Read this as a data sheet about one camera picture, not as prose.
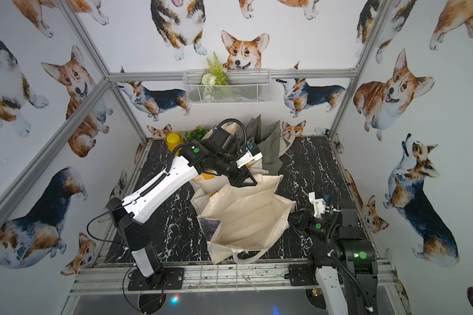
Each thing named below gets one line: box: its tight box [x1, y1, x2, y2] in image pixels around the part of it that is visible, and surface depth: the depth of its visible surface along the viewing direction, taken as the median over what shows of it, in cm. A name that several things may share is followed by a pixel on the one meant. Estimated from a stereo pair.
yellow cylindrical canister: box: [164, 131, 184, 157], surface depth 109 cm
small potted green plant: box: [183, 126, 210, 143], surface depth 106 cm
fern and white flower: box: [201, 51, 230, 102], surface depth 85 cm
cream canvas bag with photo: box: [197, 175, 297, 265], surface depth 81 cm
